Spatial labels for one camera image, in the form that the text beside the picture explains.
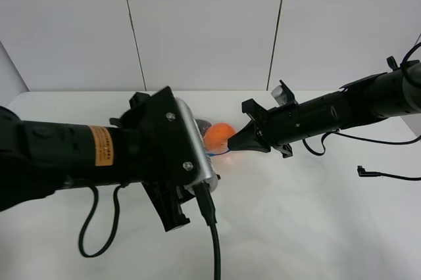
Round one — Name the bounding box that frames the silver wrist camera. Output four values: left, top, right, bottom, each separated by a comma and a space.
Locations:
175, 97, 218, 195
270, 84, 288, 106

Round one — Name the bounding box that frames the dark purple eggplant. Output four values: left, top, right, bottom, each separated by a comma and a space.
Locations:
196, 119, 212, 137

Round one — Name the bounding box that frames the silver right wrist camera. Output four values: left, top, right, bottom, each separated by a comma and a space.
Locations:
270, 84, 288, 106

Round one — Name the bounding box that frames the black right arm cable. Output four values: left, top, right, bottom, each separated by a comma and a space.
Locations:
302, 32, 421, 156

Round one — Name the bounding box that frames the loose black plug cable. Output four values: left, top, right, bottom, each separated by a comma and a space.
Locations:
357, 164, 421, 181

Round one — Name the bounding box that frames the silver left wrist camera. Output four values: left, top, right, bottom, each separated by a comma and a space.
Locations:
175, 97, 218, 195

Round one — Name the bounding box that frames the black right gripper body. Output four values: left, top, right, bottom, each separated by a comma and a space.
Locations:
241, 81, 301, 158

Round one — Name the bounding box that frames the orange fruit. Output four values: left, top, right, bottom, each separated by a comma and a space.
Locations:
203, 123, 236, 154

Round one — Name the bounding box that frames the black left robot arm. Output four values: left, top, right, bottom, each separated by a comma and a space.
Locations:
1, 87, 201, 231

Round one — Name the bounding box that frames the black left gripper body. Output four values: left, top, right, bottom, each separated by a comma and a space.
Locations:
110, 87, 199, 231

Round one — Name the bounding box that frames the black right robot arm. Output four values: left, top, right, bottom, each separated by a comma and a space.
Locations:
228, 60, 420, 158

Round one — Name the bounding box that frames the black left camera cable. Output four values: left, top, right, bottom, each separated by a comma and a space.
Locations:
78, 183, 222, 280

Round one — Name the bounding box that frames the clear zip bag blue seal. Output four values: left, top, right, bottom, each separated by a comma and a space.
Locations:
202, 119, 230, 157

